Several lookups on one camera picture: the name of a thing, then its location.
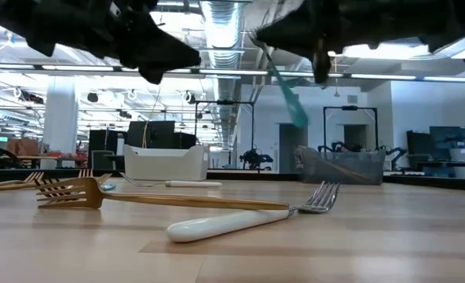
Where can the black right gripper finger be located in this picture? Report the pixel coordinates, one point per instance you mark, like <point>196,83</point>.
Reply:
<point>321,59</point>
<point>303,27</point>

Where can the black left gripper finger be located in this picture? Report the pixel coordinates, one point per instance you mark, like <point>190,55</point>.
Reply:
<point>154,33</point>
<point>158,59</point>

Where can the black background robot arm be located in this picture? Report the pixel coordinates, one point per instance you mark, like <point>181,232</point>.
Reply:
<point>256,159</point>

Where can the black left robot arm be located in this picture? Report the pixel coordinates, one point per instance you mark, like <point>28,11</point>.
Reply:
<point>4,15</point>

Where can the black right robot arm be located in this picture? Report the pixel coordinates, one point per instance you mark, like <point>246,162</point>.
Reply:
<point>452,15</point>

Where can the black monitors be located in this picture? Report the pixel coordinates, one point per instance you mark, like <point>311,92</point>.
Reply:
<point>154,133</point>

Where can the overhead light bar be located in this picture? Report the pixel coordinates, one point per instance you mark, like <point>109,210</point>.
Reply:
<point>236,72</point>

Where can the white column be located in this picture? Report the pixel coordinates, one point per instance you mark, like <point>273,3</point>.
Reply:
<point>59,118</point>

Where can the white plastic bin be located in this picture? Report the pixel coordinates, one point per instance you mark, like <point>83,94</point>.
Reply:
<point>165,165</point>

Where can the translucent grey plastic bin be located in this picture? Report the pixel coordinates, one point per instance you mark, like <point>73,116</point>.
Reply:
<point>315,173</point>

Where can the cardboard box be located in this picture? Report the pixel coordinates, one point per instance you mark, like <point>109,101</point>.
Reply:
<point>22,147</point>

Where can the black monitor desk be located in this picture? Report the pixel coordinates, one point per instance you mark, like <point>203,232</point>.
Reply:
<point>440,137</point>

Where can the black station frame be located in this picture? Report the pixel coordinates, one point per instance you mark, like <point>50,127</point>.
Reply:
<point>224,102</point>
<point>350,107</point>

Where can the silver ceiling duct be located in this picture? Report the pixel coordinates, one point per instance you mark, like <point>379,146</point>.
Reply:
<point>222,39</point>

